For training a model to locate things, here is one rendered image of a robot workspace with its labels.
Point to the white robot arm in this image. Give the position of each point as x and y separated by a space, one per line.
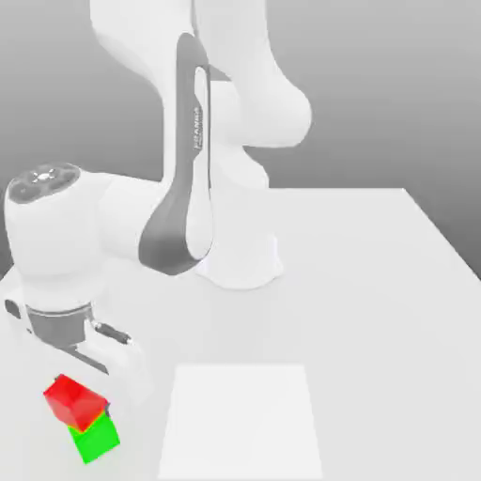
67 240

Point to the small green cube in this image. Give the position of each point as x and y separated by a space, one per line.
97 441

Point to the small red cube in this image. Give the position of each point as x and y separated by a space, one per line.
73 404

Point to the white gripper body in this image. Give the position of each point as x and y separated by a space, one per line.
120 375

